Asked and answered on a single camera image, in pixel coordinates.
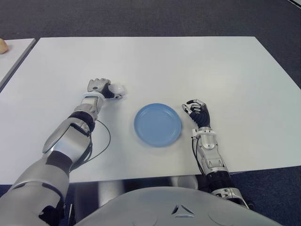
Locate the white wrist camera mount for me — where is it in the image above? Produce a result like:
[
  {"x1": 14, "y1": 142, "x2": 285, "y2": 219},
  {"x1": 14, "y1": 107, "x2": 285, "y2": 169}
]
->
[
  {"x1": 83, "y1": 92, "x2": 105, "y2": 100},
  {"x1": 191, "y1": 128, "x2": 216, "y2": 140}
]

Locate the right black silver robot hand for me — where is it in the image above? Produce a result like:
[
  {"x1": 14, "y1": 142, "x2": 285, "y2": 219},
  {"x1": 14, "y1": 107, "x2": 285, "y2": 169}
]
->
[{"x1": 181, "y1": 98, "x2": 211, "y2": 129}]

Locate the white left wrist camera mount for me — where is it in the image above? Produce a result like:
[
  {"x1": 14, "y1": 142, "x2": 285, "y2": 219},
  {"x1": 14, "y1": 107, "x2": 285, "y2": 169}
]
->
[{"x1": 83, "y1": 92, "x2": 105, "y2": 100}]

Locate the white side table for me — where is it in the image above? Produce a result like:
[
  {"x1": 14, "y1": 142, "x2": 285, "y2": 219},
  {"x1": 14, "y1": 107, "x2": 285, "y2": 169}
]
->
[{"x1": 0, "y1": 38, "x2": 37, "y2": 88}]

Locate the white charger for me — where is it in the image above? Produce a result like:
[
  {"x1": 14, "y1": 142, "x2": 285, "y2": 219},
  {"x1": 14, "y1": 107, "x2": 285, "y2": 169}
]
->
[{"x1": 108, "y1": 84, "x2": 128, "y2": 96}]

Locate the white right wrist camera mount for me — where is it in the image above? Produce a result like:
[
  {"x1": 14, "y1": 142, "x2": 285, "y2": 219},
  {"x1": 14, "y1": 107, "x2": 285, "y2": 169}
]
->
[{"x1": 191, "y1": 128, "x2": 216, "y2": 140}]

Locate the silver robot torso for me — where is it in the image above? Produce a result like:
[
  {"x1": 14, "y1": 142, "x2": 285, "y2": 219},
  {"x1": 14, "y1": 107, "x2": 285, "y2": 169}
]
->
[{"x1": 72, "y1": 175, "x2": 283, "y2": 226}]

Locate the beige round object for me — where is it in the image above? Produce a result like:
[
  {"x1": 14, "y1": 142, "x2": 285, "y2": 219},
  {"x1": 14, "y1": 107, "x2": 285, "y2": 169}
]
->
[{"x1": 0, "y1": 39, "x2": 9, "y2": 55}]

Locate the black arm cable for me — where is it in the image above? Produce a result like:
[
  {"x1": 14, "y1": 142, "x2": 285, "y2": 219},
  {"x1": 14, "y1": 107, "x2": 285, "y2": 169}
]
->
[
  {"x1": 190, "y1": 137, "x2": 206, "y2": 176},
  {"x1": 70, "y1": 119, "x2": 111, "y2": 172}
]

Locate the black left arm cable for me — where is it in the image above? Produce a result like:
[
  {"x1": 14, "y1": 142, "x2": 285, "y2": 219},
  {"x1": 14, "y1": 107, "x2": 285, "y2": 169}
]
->
[{"x1": 70, "y1": 119, "x2": 111, "y2": 172}]

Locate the blue round plate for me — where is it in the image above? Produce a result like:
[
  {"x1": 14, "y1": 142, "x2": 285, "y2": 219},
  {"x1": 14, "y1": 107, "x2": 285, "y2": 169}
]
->
[{"x1": 134, "y1": 103, "x2": 183, "y2": 148}]

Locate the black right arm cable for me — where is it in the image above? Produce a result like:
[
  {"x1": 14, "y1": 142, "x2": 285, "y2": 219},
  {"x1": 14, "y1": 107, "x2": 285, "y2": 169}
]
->
[{"x1": 190, "y1": 137, "x2": 206, "y2": 176}]

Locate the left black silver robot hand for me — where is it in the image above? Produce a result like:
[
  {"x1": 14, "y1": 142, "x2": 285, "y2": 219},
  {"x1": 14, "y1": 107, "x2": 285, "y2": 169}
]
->
[{"x1": 87, "y1": 78, "x2": 123, "y2": 101}]

